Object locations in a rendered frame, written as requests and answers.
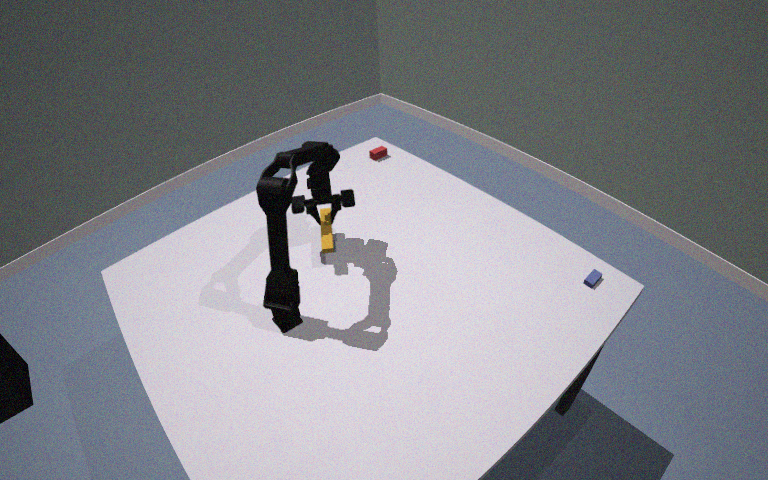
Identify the small blue block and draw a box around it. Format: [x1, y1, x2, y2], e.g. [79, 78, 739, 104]
[583, 268, 603, 289]

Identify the yellow bar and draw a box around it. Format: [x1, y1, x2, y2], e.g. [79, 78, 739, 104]
[320, 207, 333, 254]

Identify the red rectangular block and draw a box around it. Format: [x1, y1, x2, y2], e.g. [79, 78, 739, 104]
[369, 145, 388, 160]

